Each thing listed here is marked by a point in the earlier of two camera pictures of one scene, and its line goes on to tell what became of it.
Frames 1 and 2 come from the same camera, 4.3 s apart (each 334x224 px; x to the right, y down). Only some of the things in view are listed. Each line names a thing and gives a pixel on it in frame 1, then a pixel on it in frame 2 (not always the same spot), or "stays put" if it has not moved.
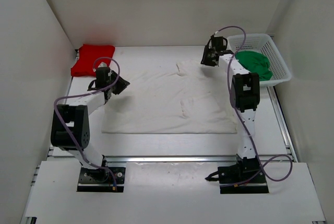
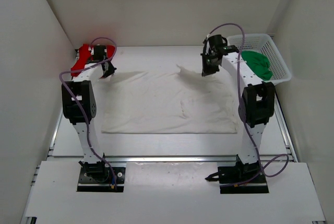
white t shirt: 173,97 stays put
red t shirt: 90,57 stays put
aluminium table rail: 174,159 stays put
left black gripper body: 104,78 → 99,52
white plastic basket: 265,45 stays put
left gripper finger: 120,85 → 108,69
